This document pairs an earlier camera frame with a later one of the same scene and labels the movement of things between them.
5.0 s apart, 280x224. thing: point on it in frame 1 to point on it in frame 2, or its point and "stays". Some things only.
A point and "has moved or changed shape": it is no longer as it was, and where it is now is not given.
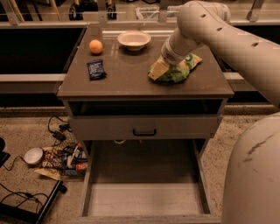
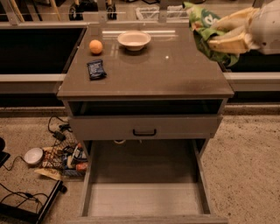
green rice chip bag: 179,72 has moved or changed shape
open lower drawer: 147,181 stays
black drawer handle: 144,134 stays
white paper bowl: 134,40 stays
